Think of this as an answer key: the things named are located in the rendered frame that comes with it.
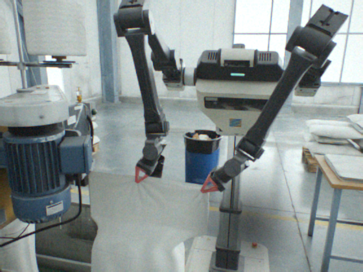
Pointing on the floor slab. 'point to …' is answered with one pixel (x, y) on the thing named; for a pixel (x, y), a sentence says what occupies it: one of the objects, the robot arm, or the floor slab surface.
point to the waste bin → (201, 155)
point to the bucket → (159, 168)
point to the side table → (331, 211)
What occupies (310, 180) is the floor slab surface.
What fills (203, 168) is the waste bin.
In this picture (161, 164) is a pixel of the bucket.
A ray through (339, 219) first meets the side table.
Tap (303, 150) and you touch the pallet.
